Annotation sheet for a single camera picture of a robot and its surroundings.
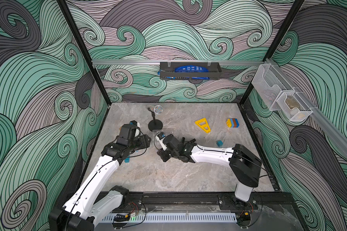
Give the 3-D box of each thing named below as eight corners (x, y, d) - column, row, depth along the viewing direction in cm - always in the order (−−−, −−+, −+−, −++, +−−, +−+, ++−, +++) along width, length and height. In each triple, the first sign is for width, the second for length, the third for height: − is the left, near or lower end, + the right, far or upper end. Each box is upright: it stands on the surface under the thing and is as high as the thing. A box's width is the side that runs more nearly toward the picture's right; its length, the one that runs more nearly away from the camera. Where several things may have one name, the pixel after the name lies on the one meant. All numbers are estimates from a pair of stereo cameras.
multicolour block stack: (227, 127, 108) (228, 124, 105) (225, 121, 112) (226, 118, 109) (237, 127, 108) (239, 124, 105) (235, 121, 112) (237, 118, 109)
